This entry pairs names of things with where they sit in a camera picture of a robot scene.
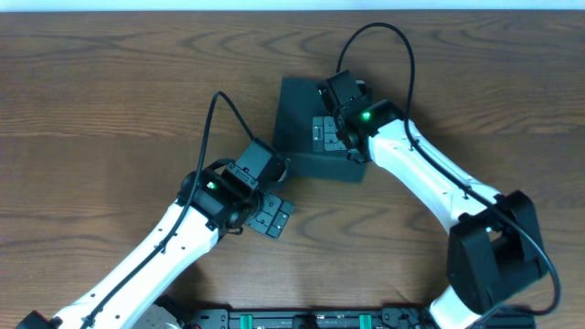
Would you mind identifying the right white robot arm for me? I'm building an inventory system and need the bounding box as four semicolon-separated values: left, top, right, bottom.
317;70;553;328

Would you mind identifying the dark green box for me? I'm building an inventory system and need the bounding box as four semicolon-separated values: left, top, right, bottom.
272;77;366;183

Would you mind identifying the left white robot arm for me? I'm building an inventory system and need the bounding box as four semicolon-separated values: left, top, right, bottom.
17;139;293;329

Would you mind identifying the black mounting rail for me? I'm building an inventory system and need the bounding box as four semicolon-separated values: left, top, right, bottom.
154;295;536;329

